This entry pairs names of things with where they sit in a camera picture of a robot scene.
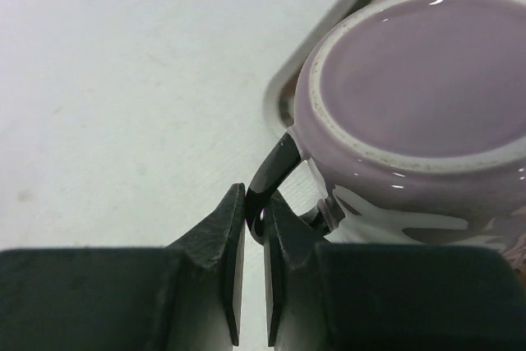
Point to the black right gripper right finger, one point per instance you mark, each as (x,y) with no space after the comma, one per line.
(337,296)

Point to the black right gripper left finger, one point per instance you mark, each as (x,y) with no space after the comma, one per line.
(186,296)

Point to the lilac mug black handle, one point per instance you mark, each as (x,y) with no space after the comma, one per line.
(411,116)

